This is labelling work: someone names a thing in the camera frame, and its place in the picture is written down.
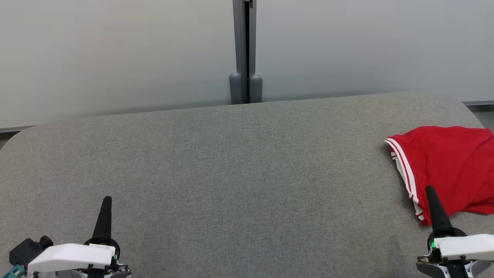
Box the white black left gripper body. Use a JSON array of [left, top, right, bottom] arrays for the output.
[[27, 237, 132, 278]]

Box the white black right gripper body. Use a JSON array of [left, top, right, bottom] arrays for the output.
[[416, 227, 494, 278]]

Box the red basketball jersey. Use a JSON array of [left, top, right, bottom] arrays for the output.
[[384, 125, 494, 227]]

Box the teal left camera connector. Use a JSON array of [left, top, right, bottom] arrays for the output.
[[0, 264, 24, 278]]

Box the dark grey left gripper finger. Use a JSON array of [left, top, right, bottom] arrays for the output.
[[92, 196, 113, 239]]

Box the grey partition post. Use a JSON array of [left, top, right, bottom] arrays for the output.
[[229, 0, 263, 105]]

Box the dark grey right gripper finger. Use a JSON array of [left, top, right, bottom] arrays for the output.
[[425, 185, 453, 232]]

